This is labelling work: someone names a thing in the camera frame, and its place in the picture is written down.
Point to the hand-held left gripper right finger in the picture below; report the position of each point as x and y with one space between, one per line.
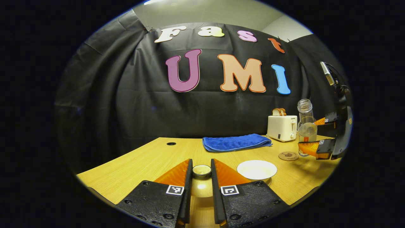
215 196

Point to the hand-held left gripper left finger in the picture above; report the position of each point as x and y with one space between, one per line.
188 196

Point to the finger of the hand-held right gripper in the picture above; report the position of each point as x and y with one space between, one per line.
322 148
329 126

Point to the cream teacup lid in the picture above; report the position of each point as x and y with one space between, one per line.
201 185

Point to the clear water bottle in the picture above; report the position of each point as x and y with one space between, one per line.
307 129

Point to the round printed coaster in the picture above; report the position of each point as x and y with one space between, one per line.
288 156

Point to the cream ceramic teacup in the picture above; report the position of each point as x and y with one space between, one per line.
256 169

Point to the white toaster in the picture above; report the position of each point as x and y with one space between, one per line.
281 128

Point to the toast bread slice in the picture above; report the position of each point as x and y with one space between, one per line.
283 111
276 112

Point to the blue folded towel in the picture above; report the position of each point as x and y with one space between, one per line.
234 142

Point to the black backdrop cloth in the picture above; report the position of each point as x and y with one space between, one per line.
126 110

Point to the ceiling light panel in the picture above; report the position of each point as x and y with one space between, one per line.
152 2

